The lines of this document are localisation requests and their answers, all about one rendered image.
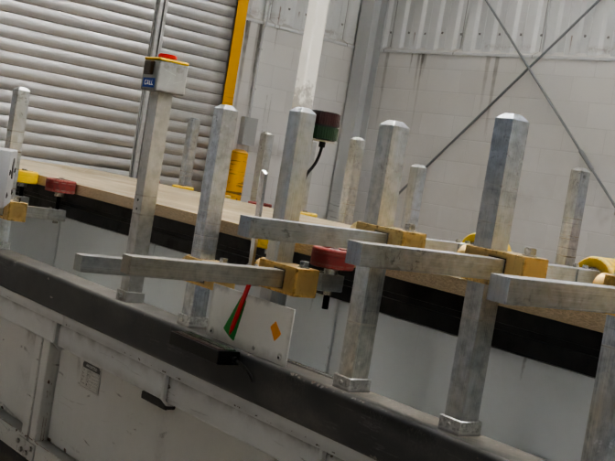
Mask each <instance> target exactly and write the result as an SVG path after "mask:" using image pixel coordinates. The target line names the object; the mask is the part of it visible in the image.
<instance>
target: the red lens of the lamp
mask: <svg viewBox="0 0 615 461"><path fill-rule="evenodd" d="M313 112H314V113H315V114H316V115H317V116H316V121H315V123H319V124H325V125H330V126H335V127H338V128H339V127H340V117H341V115H338V114H335V113H325V112H319V111H313Z"/></svg>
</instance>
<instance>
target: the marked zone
mask: <svg viewBox="0 0 615 461"><path fill-rule="evenodd" d="M241 298H242V297H241ZM241 298H240V300H239V302H238V303H237V305H236V307H235V308H234V309H233V311H232V314H231V316H230V317H229V319H228V321H227V323H226V324H225V326H224V330H225V331H226V333H227V334H228V336H229V337H230V338H231V339H232V340H234V338H235V335H236V332H237V329H238V326H239V323H240V320H241V317H242V314H243V310H244V307H245V304H246V301H245V302H244V304H243V308H242V311H241V314H240V315H239V318H238V320H237V323H236V325H235V328H234V330H233V331H232V333H231V334H230V335H229V332H230V327H231V324H232V320H233V318H234V315H235V313H236V310H237V308H238V305H239V304H240V301H241Z"/></svg>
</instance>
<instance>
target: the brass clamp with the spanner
mask: <svg viewBox="0 0 615 461"><path fill-rule="evenodd" d="M254 264H258V265H259V266H262V267H272V268H277V269H280V270H284V271H285V272H284V278H283V283H282V287H273V286H261V285H258V286H261V287H263V288H267V289H270V290H273V291H276V292H278V293H281V294H284V295H290V296H293V297H304V298H315V297H316V292H317V286H318V276H319V270H316V269H312V268H310V269H304V268H299V267H298V266H299V264H295V263H281V262H275V261H272V260H268V259H265V257H262V258H259V259H258V260H257V261H256V262H255V263H254Z"/></svg>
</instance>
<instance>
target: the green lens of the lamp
mask: <svg viewBox="0 0 615 461"><path fill-rule="evenodd" d="M338 133H339V129H336V128H331V127H326V126H320V125H315V127H314V133H313V137H316V138H321V139H327V140H332V141H335V142H337V139H338Z"/></svg>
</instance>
